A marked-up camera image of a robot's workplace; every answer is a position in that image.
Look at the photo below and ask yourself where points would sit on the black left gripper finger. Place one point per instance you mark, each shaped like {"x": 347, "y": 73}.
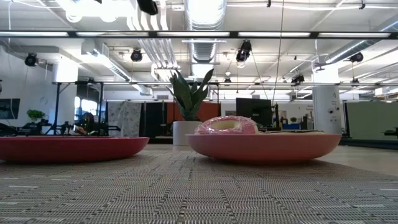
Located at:
{"x": 148, "y": 6}

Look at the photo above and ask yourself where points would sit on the large pink frosted donut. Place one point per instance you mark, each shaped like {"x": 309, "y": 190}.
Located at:
{"x": 245, "y": 127}

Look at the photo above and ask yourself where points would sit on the black ceiling spotlight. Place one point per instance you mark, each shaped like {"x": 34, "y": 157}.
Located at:
{"x": 31, "y": 59}
{"x": 298, "y": 79}
{"x": 244, "y": 53}
{"x": 356, "y": 57}
{"x": 136, "y": 56}

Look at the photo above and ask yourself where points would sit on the black bar with light strips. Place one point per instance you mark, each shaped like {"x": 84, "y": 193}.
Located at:
{"x": 233, "y": 34}

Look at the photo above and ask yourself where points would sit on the patterned white curtain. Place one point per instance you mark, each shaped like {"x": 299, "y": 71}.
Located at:
{"x": 124, "y": 119}

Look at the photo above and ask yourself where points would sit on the person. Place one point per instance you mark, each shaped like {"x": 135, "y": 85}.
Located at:
{"x": 88, "y": 123}

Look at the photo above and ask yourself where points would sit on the green plant in white pot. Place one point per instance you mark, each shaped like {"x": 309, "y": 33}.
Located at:
{"x": 183, "y": 133}

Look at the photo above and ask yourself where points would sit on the black computer monitor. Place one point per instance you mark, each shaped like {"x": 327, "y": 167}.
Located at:
{"x": 253, "y": 109}

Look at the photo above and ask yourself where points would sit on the small green background plant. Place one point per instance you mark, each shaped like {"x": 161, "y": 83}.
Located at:
{"x": 35, "y": 114}

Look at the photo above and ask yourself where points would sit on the dark red round plate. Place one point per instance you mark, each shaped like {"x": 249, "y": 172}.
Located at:
{"x": 71, "y": 149}

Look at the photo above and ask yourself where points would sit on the blue box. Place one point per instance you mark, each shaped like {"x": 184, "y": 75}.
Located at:
{"x": 290, "y": 127}

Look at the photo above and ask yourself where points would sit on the grey woven placemat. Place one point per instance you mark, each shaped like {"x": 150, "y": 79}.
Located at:
{"x": 186, "y": 193}

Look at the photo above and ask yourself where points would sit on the white round column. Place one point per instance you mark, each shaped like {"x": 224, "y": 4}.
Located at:
{"x": 326, "y": 109}

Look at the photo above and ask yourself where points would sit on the silver ventilation duct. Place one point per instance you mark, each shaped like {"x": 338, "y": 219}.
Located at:
{"x": 203, "y": 49}

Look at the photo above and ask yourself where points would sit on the black metal stand frame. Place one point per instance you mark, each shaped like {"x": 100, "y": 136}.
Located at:
{"x": 57, "y": 105}

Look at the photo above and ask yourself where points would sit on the dark wall screen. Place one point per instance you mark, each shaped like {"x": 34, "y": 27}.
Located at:
{"x": 9, "y": 109}

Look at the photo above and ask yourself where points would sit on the green partition wall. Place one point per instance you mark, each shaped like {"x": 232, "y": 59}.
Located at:
{"x": 373, "y": 121}

